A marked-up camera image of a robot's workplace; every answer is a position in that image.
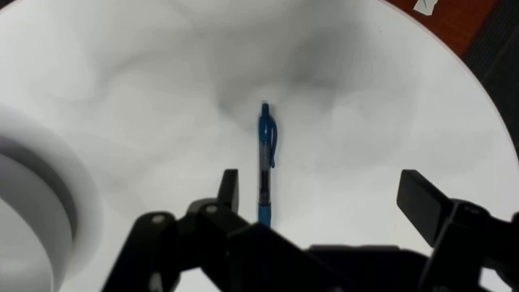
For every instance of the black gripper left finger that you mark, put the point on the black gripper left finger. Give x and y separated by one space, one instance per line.
228 188

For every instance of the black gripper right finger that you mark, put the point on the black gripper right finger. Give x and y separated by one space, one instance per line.
424 207

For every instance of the blue pen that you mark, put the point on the blue pen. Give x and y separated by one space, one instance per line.
266 134

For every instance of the white bowl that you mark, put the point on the white bowl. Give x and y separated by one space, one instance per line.
33 216

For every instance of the orange wooden board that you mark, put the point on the orange wooden board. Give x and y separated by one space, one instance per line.
459 24

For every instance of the small white tag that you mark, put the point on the small white tag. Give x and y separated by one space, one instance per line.
427 5

